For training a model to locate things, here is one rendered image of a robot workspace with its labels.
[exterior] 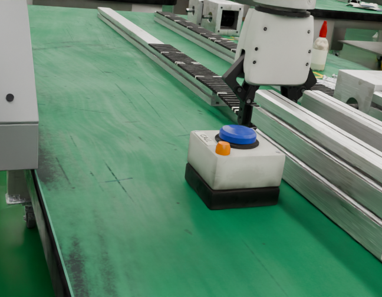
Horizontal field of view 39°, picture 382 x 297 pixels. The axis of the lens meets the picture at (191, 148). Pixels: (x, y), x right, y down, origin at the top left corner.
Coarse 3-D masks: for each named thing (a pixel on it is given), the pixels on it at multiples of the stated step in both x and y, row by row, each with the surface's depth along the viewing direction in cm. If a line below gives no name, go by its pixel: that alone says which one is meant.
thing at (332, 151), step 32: (256, 96) 71; (320, 96) 71; (256, 128) 73; (288, 128) 64; (320, 128) 58; (352, 128) 64; (288, 160) 64; (320, 160) 58; (352, 160) 53; (320, 192) 58; (352, 192) 53; (352, 224) 53
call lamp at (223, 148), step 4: (220, 144) 54; (224, 144) 54; (228, 144) 54; (216, 148) 54; (220, 148) 54; (224, 148) 54; (228, 148) 54; (216, 152) 54; (220, 152) 54; (224, 152) 54; (228, 152) 54
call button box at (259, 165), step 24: (192, 144) 60; (216, 144) 57; (240, 144) 57; (264, 144) 59; (192, 168) 60; (216, 168) 54; (240, 168) 55; (264, 168) 56; (216, 192) 55; (240, 192) 56; (264, 192) 57
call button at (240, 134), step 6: (228, 126) 59; (234, 126) 59; (240, 126) 59; (222, 132) 57; (228, 132) 57; (234, 132) 57; (240, 132) 57; (246, 132) 57; (252, 132) 58; (222, 138) 57; (228, 138) 57; (234, 138) 56; (240, 138) 56; (246, 138) 56; (252, 138) 57
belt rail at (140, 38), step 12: (108, 12) 165; (108, 24) 160; (120, 24) 147; (132, 24) 148; (132, 36) 137; (144, 36) 132; (144, 48) 127; (156, 60) 119; (168, 60) 112; (180, 72) 107; (192, 84) 100; (204, 96) 95; (216, 96) 92
